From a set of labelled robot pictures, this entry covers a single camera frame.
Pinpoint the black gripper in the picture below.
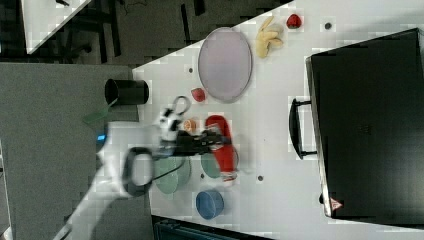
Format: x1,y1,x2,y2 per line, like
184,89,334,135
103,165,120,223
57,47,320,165
173,130,232,156

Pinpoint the red plush ketchup bottle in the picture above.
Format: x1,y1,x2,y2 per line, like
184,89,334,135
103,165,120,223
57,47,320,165
205,115,237,186

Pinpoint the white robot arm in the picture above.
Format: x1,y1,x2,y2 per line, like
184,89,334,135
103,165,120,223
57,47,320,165
53,121,232,240

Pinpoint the plush orange half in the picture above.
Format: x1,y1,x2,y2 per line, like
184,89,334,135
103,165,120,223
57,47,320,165
183,119,197,133

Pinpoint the green mug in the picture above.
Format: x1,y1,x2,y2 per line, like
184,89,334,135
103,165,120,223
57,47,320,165
201,150,239,179

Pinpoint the red plush strawberry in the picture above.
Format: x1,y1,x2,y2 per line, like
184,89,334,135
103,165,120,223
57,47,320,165
191,88,206,102

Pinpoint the blue cup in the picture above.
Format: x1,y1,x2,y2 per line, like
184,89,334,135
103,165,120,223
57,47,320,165
195,190,224,220

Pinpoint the grey round plate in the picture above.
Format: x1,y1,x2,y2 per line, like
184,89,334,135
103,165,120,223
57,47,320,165
198,27,252,103

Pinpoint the black cylindrical container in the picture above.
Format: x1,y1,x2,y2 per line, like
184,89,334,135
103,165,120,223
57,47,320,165
104,79,150,106

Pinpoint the green spatula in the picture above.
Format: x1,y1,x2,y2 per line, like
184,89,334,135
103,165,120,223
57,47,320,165
82,99,117,124

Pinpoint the plush peeled banana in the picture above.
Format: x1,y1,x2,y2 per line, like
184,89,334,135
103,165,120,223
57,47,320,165
255,16,283,58

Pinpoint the small red strawberry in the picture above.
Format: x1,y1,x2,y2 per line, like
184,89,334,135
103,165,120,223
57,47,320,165
286,14,302,29

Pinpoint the black toaster oven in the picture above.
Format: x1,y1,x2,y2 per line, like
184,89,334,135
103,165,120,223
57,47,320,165
305,28,424,229

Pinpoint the black camera cable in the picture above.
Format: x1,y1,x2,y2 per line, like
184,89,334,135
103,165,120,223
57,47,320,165
171,95,192,116

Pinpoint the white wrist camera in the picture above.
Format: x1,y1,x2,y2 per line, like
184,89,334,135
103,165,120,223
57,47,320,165
157,108,182,141

